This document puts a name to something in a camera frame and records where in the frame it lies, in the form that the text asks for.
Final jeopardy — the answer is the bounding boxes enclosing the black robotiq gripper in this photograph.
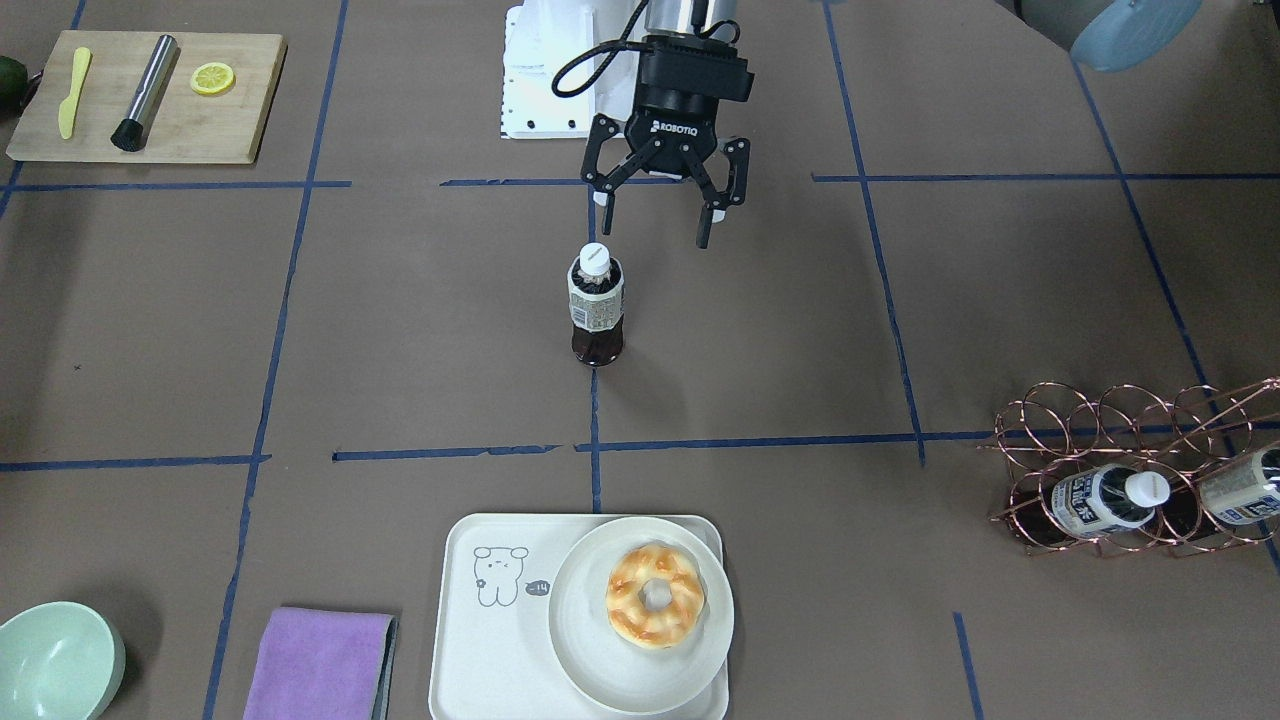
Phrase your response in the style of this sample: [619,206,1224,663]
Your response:
[581,36,754,250]

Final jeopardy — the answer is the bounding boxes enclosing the tea bottle white cap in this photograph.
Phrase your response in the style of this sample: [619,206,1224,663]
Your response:
[567,242,626,368]

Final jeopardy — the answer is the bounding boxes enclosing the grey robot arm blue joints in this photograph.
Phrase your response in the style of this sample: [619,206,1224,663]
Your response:
[643,1,1202,73]

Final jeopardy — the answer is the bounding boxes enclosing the cream rectangular serving tray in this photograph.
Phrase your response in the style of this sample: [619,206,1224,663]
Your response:
[428,512,730,719]

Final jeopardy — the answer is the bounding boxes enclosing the front tea bottle in rack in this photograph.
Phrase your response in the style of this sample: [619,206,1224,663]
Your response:
[1010,464,1172,548]

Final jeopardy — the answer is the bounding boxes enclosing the tea bottle in rack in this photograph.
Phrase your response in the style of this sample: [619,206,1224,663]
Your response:
[1010,464,1172,548]
[1164,443,1279,541]

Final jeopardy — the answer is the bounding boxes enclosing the rear tea bottle in rack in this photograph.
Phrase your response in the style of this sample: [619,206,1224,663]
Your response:
[1164,443,1279,541]

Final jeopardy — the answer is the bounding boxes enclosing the lemon slice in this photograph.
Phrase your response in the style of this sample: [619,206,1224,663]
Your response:
[189,61,237,97]

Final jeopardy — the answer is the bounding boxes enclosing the wooden cutting board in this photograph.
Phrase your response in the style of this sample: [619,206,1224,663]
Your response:
[6,29,287,164]

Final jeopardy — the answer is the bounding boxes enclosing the round cream plate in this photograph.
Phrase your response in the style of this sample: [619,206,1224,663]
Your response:
[548,516,733,716]

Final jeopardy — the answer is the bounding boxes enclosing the steel muddler black tip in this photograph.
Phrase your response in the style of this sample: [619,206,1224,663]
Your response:
[110,35,180,152]

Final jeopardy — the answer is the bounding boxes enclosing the yellow plastic knife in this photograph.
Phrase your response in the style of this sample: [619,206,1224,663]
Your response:
[58,46,93,141]

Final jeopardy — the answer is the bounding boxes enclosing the folded purple cloth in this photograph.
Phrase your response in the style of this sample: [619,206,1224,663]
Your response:
[243,606,398,719]

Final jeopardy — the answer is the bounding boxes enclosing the green lime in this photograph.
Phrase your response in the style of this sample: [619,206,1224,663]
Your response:
[0,55,29,119]

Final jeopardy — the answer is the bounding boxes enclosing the mint green bowl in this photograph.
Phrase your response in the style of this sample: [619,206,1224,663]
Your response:
[1,601,125,719]

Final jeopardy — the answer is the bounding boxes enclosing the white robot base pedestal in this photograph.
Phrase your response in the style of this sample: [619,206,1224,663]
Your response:
[500,1,637,140]

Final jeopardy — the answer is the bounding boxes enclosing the copper wire bottle rack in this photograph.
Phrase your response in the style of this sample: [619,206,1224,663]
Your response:
[986,377,1277,559]

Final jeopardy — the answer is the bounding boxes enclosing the glazed ring donut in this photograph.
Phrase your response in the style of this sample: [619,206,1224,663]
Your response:
[604,543,705,650]

